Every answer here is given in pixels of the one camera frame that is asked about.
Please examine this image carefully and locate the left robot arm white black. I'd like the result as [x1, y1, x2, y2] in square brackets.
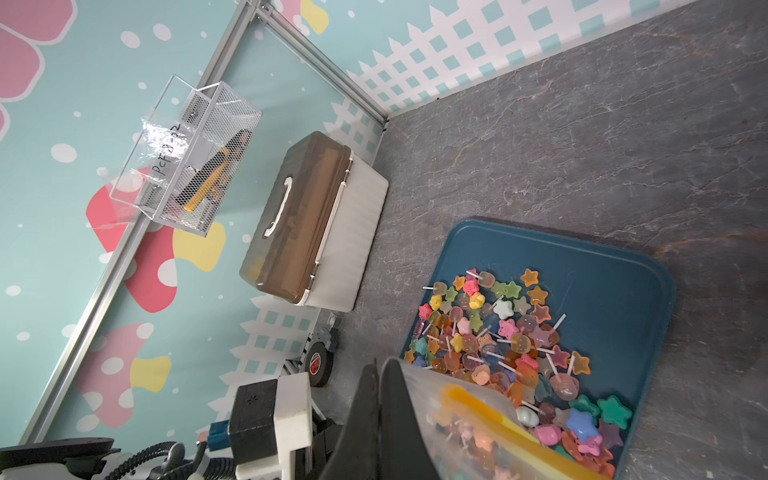
[1, 437, 120, 479]

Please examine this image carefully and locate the candy ziploc bag yellow label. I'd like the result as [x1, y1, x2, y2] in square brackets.
[398, 359, 600, 479]

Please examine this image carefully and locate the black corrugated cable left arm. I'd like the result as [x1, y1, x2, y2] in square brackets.
[101, 440, 235, 480]

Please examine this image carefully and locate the black tape roll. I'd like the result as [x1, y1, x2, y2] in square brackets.
[304, 342, 334, 388]

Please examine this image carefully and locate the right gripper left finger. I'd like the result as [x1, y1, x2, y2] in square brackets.
[320, 363, 380, 480]

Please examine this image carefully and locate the teal plastic tray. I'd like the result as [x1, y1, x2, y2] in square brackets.
[400, 218, 677, 475]

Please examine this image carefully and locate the pile of colourful candies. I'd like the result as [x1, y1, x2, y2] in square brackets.
[403, 269, 633, 479]

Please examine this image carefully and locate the yellow item in white basket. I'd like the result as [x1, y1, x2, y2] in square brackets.
[177, 129, 252, 213]

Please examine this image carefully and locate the brown lid storage box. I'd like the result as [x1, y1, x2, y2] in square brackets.
[239, 131, 389, 312]

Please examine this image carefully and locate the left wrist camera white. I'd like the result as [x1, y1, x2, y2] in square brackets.
[228, 372, 313, 479]

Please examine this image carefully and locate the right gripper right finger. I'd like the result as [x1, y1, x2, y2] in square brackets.
[380, 358, 439, 479]

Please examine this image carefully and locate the white wire basket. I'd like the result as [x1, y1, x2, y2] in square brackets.
[108, 75, 262, 237]

